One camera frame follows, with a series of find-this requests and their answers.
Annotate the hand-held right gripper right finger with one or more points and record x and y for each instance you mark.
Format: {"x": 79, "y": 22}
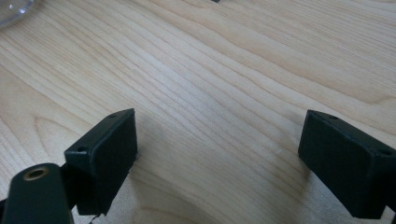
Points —
{"x": 345, "y": 165}

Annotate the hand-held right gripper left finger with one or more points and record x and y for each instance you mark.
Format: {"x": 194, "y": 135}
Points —
{"x": 106, "y": 161}

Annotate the clear glass bowl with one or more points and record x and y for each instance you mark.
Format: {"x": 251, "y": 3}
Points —
{"x": 12, "y": 11}

